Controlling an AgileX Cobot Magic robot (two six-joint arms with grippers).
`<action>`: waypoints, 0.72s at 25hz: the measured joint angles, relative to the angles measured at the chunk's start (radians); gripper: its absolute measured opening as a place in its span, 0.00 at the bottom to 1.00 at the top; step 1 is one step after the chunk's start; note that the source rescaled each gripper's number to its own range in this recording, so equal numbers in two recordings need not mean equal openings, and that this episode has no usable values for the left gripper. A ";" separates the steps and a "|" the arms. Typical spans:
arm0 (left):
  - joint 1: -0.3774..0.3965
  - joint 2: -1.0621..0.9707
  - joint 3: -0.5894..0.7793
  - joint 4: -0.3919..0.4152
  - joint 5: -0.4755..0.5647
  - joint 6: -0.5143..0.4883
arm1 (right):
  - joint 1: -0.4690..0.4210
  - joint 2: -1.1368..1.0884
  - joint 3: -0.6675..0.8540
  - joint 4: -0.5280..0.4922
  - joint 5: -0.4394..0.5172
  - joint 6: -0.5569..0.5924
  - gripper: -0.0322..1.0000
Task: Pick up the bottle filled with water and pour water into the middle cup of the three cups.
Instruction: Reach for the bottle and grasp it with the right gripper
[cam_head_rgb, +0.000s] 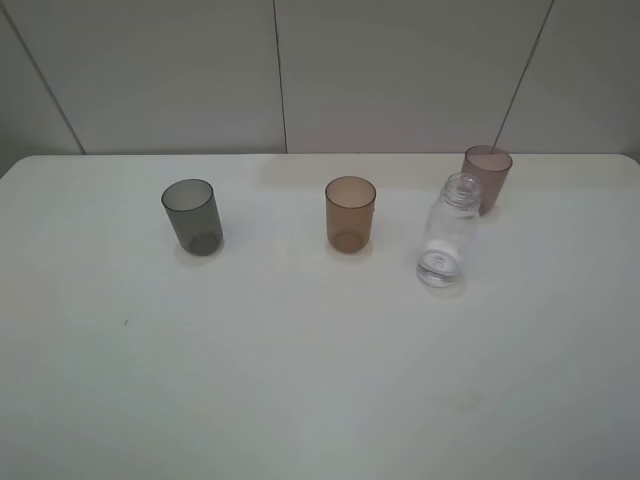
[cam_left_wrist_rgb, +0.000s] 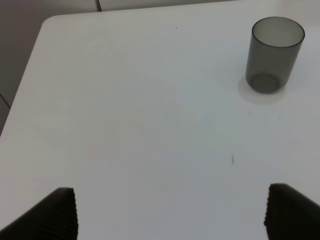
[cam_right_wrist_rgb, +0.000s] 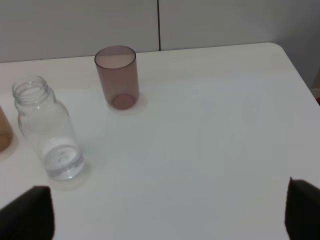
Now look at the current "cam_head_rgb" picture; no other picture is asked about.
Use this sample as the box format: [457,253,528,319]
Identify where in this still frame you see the clear plastic water bottle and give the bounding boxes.
[416,173,482,288]

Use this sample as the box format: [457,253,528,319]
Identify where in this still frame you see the grey translucent plastic cup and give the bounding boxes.
[161,179,223,256]

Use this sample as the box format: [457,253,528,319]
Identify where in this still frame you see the brown translucent plastic cup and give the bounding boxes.
[325,176,377,254]

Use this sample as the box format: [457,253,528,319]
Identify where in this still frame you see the pink translucent plastic cup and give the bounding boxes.
[461,145,513,216]

